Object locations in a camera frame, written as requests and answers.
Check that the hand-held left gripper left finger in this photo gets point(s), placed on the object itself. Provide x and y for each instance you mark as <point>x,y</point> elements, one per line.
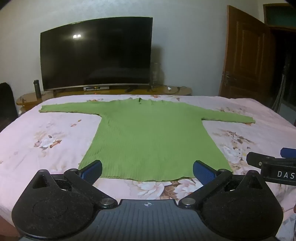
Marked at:
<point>91,172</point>

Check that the brown wooden door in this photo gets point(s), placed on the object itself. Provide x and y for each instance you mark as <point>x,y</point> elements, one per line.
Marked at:
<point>247,58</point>

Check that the black thermos bottle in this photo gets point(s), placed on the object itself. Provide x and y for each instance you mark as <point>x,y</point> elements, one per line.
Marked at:
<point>37,89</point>

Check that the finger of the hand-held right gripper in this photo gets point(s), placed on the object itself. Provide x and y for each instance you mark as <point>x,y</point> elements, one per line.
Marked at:
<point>288,152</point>
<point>255,160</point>

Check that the black chair back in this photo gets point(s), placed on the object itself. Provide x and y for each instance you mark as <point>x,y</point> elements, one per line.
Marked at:
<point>8,106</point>

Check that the clear glass vase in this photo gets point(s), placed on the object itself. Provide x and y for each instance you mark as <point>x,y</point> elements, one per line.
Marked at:
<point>157,74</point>

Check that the wooden television stand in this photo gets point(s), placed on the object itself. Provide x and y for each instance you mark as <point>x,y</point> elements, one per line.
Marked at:
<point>27,99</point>

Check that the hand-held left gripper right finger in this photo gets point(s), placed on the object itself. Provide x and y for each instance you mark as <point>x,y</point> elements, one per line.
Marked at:
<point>203,172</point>

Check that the green knit sweater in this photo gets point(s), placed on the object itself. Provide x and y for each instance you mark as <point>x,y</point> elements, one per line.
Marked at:
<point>152,139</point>

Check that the black curved television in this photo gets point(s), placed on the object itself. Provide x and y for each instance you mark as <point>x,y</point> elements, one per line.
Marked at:
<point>97,55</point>

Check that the silver set-top box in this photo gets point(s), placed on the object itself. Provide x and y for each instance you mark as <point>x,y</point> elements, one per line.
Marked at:
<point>96,88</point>

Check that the pink floral bed sheet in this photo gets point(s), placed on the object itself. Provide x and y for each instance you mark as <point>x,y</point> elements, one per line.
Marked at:
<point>46,139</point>

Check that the green transom window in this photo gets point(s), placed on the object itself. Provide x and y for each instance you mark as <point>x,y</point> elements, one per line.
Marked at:
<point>281,15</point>

